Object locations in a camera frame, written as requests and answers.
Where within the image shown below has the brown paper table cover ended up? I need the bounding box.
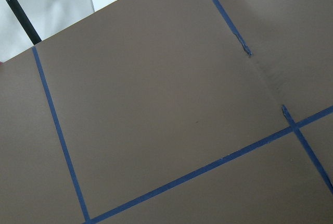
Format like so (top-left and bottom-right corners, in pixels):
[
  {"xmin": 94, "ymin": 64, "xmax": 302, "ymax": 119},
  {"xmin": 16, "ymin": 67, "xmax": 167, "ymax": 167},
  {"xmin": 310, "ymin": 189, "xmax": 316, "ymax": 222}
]
[{"xmin": 1, "ymin": 0, "xmax": 332, "ymax": 223}]

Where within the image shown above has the black tripod pole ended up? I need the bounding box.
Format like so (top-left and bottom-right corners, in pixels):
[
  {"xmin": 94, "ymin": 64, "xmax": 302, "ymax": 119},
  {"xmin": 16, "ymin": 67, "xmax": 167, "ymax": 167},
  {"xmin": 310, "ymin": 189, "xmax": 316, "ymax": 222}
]
[{"xmin": 5, "ymin": 0, "xmax": 42, "ymax": 45}]

